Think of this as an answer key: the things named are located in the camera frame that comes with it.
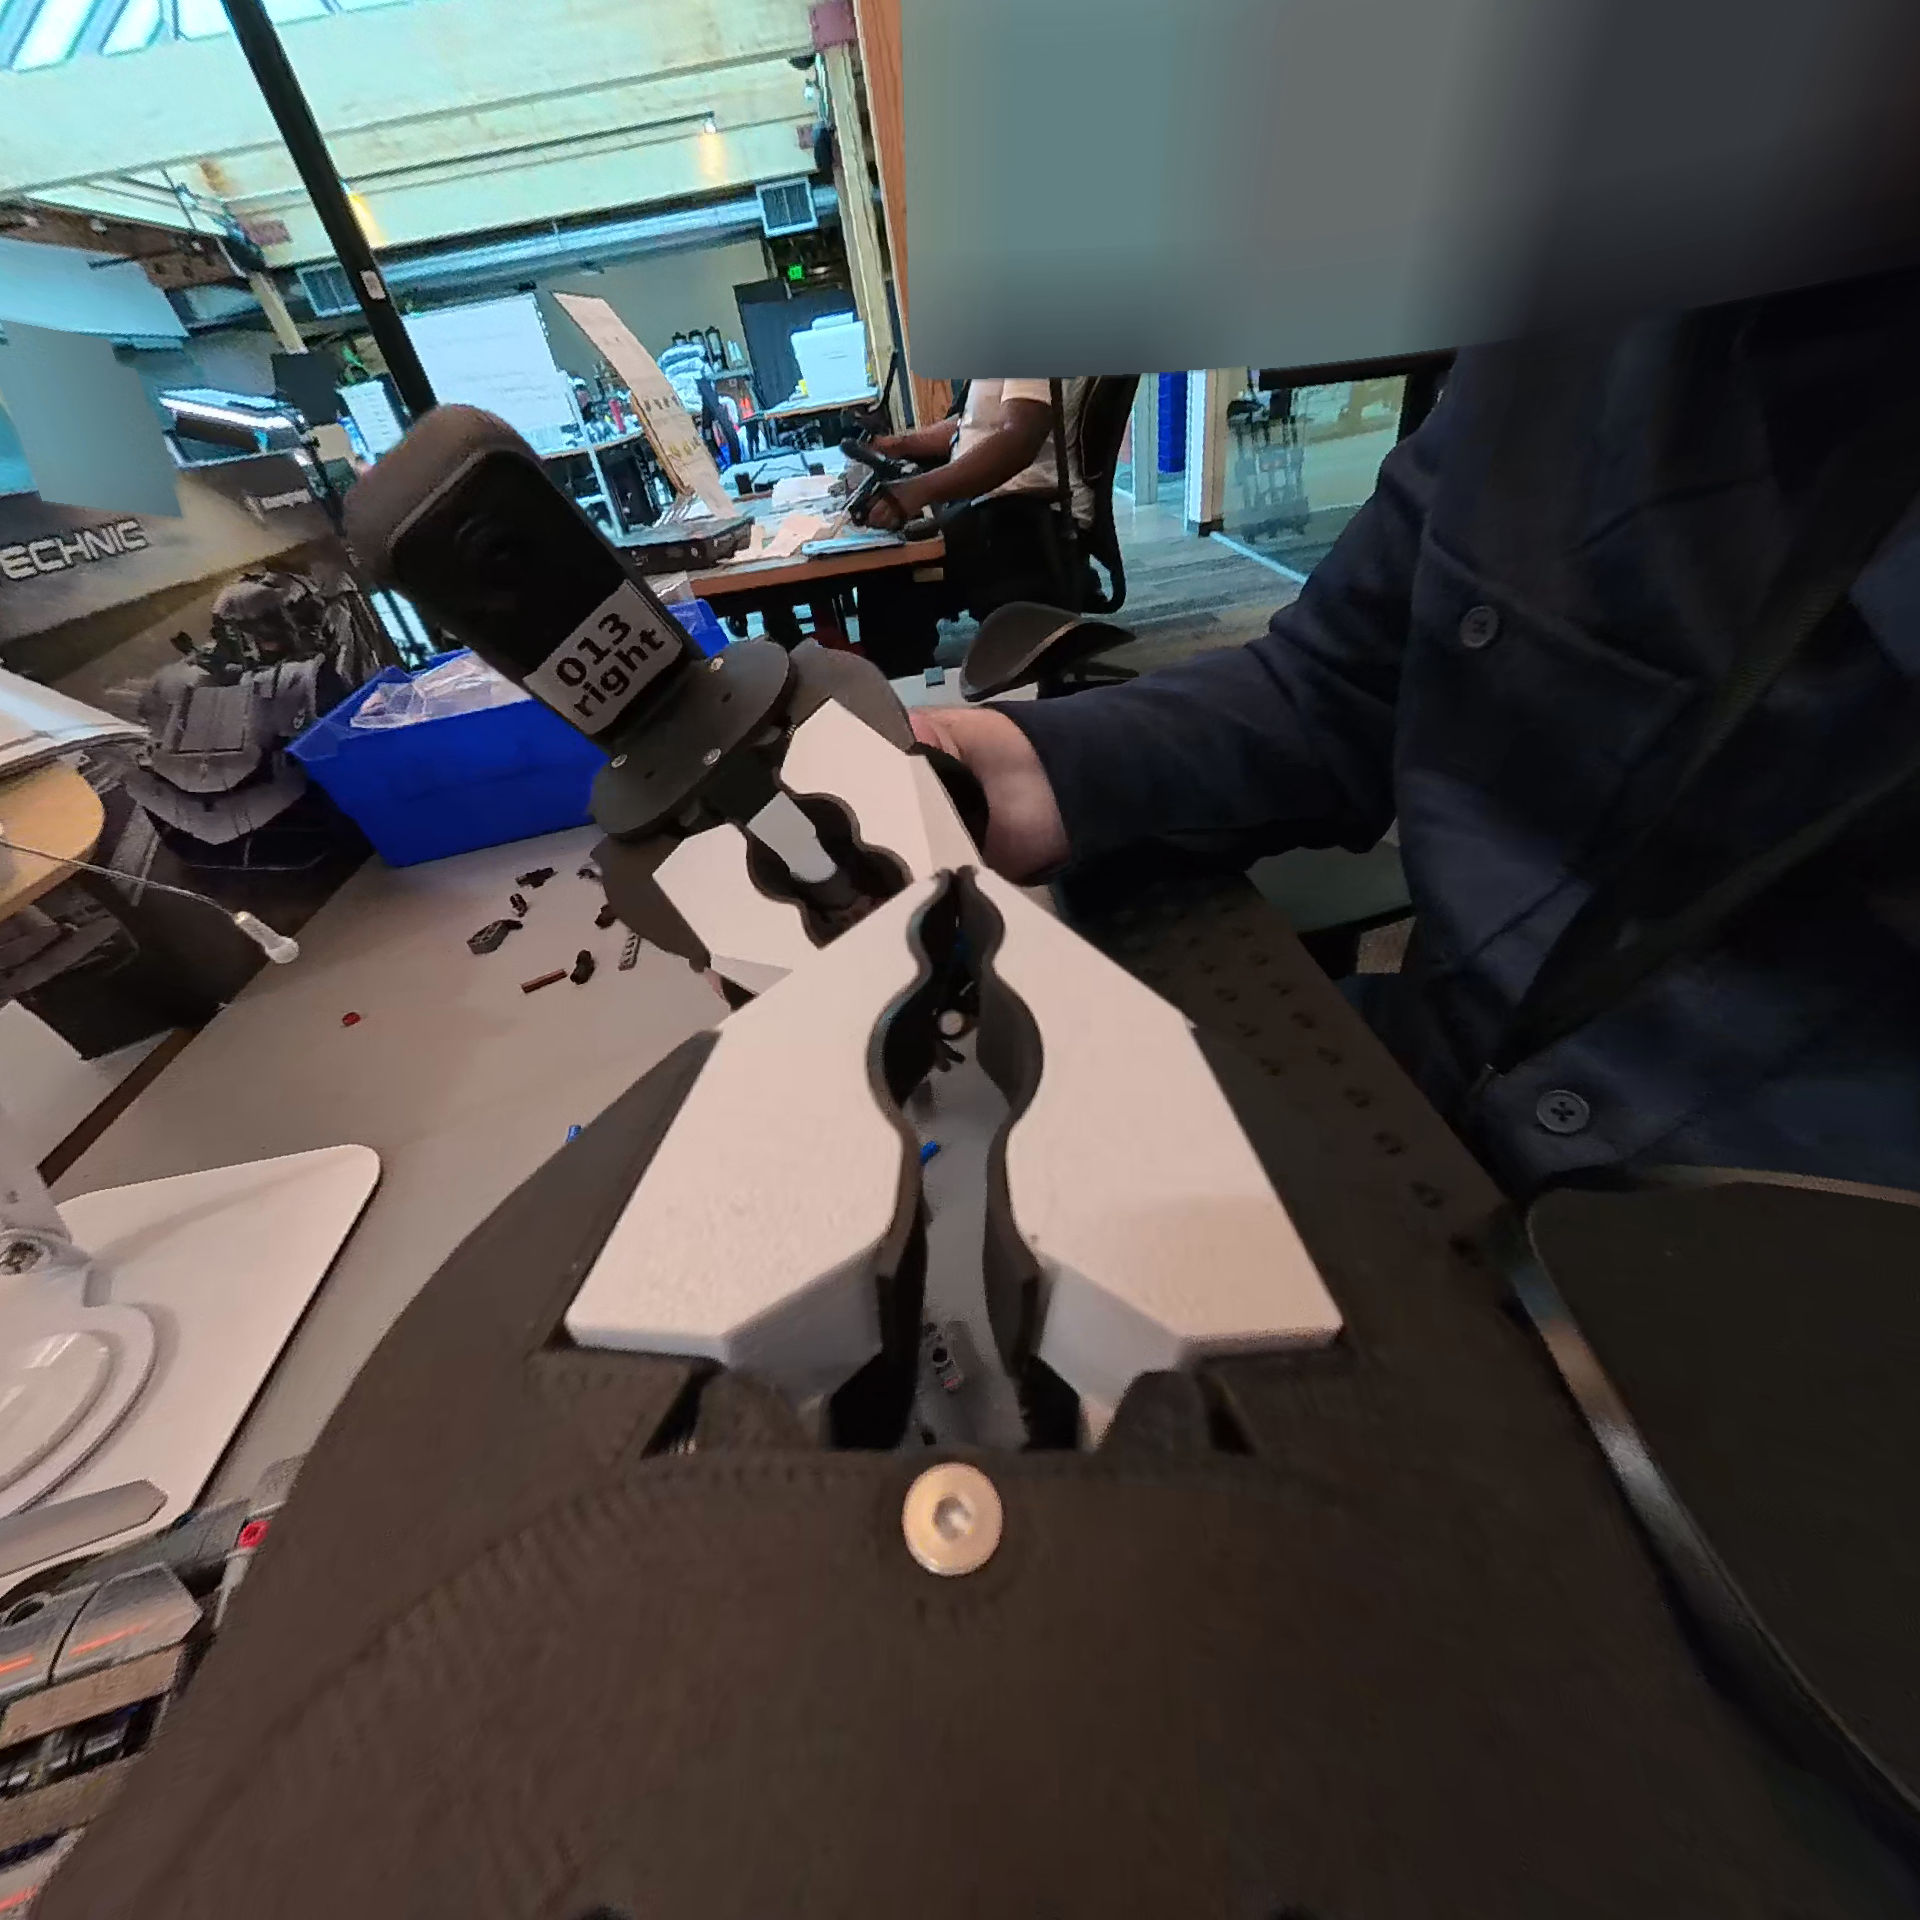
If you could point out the open instruction booklet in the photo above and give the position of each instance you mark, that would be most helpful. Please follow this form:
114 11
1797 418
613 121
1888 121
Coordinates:
45 721

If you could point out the crumpled clear plastic bags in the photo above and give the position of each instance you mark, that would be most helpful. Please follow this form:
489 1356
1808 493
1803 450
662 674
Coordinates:
434 692

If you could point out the grey lego car model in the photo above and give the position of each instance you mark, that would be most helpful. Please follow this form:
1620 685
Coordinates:
105 1634

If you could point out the blue plastic bin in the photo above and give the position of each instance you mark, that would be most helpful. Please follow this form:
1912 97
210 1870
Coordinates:
451 781

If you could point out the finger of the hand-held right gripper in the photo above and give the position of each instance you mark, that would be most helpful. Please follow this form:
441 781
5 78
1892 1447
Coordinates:
870 765
735 914

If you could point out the white metal book stand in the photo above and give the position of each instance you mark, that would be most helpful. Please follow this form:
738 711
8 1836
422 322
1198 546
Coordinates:
224 1244

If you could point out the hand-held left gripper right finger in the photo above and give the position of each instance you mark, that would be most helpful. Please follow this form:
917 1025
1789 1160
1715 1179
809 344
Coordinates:
1171 1200

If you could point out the pile of loose lego pieces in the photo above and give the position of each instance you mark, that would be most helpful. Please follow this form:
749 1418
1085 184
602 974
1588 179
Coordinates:
489 938

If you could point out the dark lego set box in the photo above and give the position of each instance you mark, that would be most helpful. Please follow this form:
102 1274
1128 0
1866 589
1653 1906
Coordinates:
224 721

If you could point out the black dimpled mat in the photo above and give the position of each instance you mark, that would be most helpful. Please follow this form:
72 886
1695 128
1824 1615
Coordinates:
1304 1050

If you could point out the black metal pole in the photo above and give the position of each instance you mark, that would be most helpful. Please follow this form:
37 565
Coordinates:
322 195

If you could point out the person's right hand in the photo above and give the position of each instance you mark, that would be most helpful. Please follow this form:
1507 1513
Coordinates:
1021 794

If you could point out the white board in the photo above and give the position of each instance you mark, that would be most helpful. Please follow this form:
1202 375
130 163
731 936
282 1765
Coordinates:
489 369

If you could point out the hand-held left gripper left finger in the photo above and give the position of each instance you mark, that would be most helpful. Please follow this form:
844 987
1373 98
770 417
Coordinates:
735 1200

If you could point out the black chair armrest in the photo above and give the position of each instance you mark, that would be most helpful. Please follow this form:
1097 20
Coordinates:
1724 1425
1051 653

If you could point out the person's right forearm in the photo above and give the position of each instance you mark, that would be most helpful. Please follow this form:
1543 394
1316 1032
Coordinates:
1201 751

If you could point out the black office chair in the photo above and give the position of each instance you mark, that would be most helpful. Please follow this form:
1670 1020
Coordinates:
1110 511

